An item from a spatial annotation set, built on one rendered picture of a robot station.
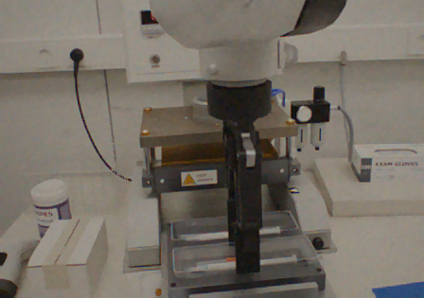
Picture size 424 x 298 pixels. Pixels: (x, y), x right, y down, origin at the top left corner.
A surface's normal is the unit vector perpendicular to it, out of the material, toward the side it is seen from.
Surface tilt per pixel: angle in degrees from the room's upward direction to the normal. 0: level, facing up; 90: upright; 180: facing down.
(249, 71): 90
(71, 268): 88
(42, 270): 87
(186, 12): 98
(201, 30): 121
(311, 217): 41
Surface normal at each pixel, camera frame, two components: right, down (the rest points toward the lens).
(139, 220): 0.04, -0.51
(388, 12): -0.05, 0.33
